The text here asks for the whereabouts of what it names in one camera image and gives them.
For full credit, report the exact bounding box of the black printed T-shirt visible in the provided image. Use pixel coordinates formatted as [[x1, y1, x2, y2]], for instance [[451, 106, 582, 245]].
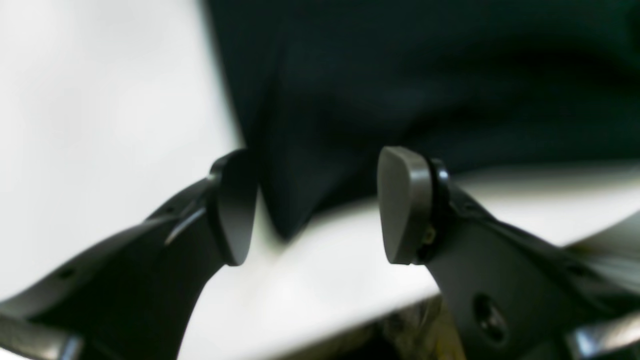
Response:
[[204, 0, 640, 240]]

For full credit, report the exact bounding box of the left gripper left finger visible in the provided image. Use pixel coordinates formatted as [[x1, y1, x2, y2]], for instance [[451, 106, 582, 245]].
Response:
[[0, 149, 258, 360]]

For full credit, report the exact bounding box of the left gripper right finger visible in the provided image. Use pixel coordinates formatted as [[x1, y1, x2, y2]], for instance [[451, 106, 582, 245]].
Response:
[[377, 146, 639, 360]]

